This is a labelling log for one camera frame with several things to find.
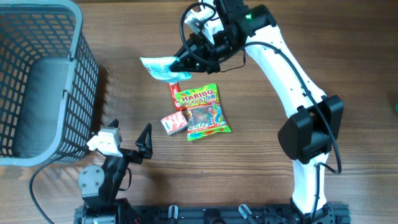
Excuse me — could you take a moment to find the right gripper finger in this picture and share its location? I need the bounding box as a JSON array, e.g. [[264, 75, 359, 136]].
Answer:
[[169, 61, 206, 73], [174, 46, 197, 62]]

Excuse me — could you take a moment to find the red Nescafe coffee stick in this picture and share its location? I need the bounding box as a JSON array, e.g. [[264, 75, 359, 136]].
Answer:
[[169, 83, 185, 111]]

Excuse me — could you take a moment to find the light blue tissue pack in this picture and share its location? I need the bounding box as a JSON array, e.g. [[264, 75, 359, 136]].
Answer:
[[140, 57, 192, 83]]

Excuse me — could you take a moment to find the pink white small box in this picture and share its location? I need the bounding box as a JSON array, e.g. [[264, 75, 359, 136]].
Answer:
[[161, 111, 188, 136]]

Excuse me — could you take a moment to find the Haribo gummy candy bag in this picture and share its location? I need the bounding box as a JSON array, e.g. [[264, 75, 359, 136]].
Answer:
[[176, 83, 231, 141]]

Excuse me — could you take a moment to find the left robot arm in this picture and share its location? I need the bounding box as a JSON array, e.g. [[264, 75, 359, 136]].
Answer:
[[74, 119, 153, 224]]

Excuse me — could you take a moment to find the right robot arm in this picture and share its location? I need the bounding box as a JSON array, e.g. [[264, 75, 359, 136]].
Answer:
[[171, 0, 343, 223]]

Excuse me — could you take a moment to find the white barcode scanner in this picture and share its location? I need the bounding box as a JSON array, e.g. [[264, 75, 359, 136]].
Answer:
[[200, 0, 224, 44]]

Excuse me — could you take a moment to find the grey plastic mesh basket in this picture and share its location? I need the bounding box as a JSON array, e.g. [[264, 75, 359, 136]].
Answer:
[[1, 1, 99, 167]]

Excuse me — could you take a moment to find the black right camera cable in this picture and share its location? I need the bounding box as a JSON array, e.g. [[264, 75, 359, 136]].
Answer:
[[179, 1, 342, 218]]

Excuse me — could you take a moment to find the black camera cable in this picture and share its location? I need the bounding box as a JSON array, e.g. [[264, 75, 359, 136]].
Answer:
[[29, 157, 63, 224], [179, 1, 342, 218]]

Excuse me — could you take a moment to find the black left camera cable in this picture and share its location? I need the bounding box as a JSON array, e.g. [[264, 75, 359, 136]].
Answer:
[[29, 157, 63, 224]]

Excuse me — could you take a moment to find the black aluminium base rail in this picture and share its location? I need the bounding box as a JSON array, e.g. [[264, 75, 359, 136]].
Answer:
[[73, 203, 351, 224]]

